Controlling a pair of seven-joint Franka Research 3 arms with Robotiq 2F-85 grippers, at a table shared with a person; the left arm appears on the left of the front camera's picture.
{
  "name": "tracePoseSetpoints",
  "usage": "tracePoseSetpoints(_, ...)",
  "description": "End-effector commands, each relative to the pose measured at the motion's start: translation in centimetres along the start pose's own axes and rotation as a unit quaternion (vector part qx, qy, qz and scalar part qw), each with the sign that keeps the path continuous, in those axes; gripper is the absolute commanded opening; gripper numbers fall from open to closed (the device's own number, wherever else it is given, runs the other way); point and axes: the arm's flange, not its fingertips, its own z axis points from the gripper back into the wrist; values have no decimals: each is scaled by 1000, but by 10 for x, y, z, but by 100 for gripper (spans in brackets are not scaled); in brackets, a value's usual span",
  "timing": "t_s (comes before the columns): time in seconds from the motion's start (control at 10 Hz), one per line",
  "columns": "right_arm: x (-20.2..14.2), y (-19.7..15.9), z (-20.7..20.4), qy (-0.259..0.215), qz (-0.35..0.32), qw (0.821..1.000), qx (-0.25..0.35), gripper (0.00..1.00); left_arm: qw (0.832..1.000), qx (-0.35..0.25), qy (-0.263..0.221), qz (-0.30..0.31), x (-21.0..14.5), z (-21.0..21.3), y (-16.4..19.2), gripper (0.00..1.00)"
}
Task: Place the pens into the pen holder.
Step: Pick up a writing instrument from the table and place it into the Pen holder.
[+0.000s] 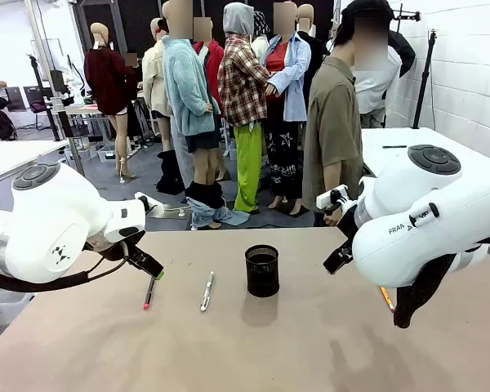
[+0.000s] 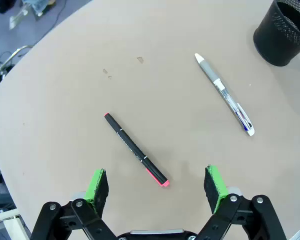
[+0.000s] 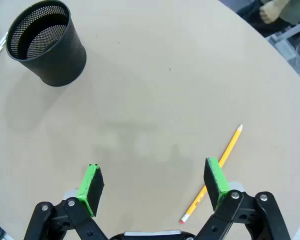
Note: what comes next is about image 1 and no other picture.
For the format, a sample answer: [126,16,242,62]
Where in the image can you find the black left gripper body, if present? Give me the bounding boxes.
[86,229,149,263]

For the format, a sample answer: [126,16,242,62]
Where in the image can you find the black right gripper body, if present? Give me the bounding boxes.
[334,201,363,252]

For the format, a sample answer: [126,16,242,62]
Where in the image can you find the black pen with pink cap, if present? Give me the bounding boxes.
[142,276,157,312]

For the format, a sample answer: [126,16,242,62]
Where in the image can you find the yellow pencil with pink eraser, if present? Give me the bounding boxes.
[378,285,398,314]

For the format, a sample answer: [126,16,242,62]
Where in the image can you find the grey white clear pen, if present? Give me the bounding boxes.
[199,269,216,313]

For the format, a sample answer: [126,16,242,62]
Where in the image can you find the person's right forearm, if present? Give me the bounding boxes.
[322,162,345,207]

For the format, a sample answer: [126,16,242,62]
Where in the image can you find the black mesh pen holder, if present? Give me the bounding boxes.
[244,244,280,298]

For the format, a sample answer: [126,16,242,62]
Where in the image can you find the person's right hand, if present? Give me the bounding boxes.
[321,203,345,228]

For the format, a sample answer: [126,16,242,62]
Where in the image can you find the white side table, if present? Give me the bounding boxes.
[360,127,490,177]

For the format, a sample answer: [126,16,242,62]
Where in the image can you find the pile of black clothing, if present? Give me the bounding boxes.
[155,149,186,194]

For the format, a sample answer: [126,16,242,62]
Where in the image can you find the grey storage box on floor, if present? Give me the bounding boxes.
[95,142,119,163]

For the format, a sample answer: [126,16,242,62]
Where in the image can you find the person in olive shirt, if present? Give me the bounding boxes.
[301,0,395,228]

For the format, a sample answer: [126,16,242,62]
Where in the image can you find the white plastic bin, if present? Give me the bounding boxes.
[0,290,35,348]

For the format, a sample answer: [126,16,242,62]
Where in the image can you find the large white work table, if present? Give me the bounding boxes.
[0,139,69,185]

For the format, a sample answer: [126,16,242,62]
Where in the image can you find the mannequin white shirt black jacket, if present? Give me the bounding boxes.
[353,29,417,129]

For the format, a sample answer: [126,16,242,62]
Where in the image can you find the mannequin blue shirt red top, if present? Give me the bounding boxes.
[265,1,313,216]

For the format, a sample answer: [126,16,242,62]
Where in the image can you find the mannequin in maroon sweater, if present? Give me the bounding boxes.
[82,21,139,185]

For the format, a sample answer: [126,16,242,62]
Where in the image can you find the black tripod stand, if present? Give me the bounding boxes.
[412,29,439,130]

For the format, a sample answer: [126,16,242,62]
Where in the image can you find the dark office chair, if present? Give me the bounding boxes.
[23,85,50,131]
[4,86,28,114]

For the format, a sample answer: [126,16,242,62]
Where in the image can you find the black light stand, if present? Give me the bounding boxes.
[27,54,63,142]

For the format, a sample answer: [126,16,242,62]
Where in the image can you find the mannequin plaid shirt green trousers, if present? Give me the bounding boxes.
[217,2,273,215]

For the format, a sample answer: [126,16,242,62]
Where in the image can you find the mannequin in light blue fleece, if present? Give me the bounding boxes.
[161,0,226,230]

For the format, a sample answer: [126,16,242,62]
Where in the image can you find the mannequin in cream jacket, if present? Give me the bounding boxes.
[141,17,173,153]

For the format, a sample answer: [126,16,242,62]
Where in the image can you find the mannequin in black jacket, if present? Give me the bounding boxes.
[296,3,330,82]

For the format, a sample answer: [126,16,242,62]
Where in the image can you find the mannequin in red jacket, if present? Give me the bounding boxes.
[192,16,226,123]

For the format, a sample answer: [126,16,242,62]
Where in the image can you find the mannequin with patterned headscarf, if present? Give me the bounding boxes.
[251,10,271,66]

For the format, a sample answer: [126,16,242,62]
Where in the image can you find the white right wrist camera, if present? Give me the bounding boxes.
[315,184,350,214]

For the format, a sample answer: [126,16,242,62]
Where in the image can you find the metal mannequin base plate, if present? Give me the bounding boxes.
[145,201,194,221]

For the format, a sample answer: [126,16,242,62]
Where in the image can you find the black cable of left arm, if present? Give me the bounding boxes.
[0,240,131,293]

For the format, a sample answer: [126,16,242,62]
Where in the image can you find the black cable conduit right arm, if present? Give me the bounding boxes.
[392,252,457,330]

